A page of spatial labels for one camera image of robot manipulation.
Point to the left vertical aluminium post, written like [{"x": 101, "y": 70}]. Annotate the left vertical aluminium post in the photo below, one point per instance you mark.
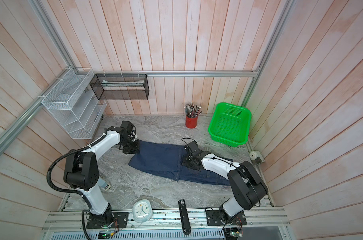
[{"x": 41, "y": 13}]

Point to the green plastic basket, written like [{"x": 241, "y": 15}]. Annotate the green plastic basket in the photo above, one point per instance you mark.
[{"x": 230, "y": 125}]

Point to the right vertical aluminium post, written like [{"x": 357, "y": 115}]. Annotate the right vertical aluminium post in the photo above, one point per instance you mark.
[{"x": 278, "y": 29}]

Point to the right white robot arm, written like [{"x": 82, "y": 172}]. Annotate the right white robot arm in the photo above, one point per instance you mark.
[{"x": 246, "y": 184}]

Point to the blue denim trousers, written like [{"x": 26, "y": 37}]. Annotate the blue denim trousers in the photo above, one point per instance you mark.
[{"x": 165, "y": 160}]

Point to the white wire mesh shelf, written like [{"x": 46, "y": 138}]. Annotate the white wire mesh shelf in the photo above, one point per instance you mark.
[{"x": 73, "y": 103}]

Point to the black remote control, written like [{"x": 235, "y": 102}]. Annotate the black remote control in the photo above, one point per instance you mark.
[{"x": 184, "y": 218}]

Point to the vertical aluminium post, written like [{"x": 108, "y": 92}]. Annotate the vertical aluminium post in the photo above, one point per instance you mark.
[
  {"x": 278, "y": 29},
  {"x": 41, "y": 13}
]

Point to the red metal pencil cup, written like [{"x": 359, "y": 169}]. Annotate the red metal pencil cup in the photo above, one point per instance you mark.
[{"x": 191, "y": 123}]

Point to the horizontal aluminium frame rail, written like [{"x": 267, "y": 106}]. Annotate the horizontal aluminium frame rail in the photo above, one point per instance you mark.
[{"x": 175, "y": 74}]

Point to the white round alarm clock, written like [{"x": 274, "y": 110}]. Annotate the white round alarm clock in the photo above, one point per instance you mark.
[{"x": 142, "y": 211}]

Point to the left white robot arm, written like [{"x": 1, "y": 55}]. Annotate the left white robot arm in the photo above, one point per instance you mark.
[{"x": 81, "y": 173}]

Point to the left aluminium frame rail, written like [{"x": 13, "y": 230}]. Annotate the left aluminium frame rail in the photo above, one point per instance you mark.
[{"x": 12, "y": 132}]

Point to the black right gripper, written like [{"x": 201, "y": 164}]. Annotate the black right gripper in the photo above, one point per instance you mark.
[{"x": 184, "y": 161}]

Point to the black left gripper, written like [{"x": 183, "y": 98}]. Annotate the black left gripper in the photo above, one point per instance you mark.
[{"x": 135, "y": 150}]

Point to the white tape roll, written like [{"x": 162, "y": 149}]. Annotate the white tape roll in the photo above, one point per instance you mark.
[{"x": 256, "y": 157}]

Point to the black mesh wall basket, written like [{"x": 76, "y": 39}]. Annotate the black mesh wall basket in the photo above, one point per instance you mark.
[{"x": 120, "y": 87}]

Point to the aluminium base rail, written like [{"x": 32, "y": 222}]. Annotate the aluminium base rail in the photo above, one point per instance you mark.
[{"x": 258, "y": 223}]

